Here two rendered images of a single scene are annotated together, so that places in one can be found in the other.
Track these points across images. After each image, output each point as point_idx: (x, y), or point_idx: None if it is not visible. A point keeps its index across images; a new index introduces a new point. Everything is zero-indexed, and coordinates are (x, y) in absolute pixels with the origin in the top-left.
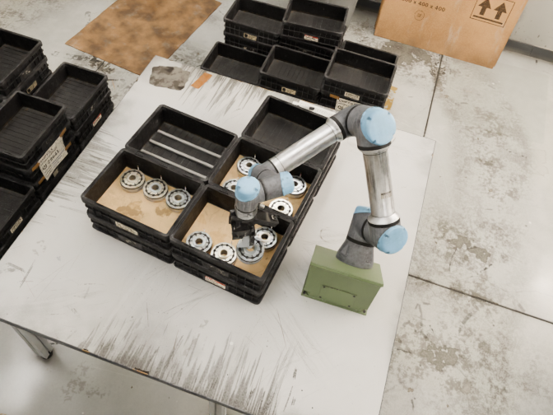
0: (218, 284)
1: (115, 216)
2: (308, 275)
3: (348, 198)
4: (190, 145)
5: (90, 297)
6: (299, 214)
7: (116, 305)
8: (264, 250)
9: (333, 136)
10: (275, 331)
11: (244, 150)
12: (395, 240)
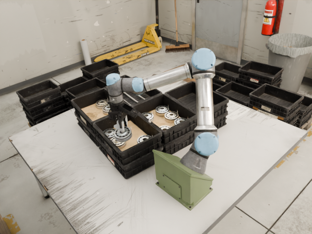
0: (112, 161)
1: (78, 110)
2: (154, 163)
3: (221, 146)
4: (140, 97)
5: (53, 149)
6: (168, 130)
7: (60, 156)
8: None
9: (184, 71)
10: (126, 197)
11: (165, 102)
12: (206, 143)
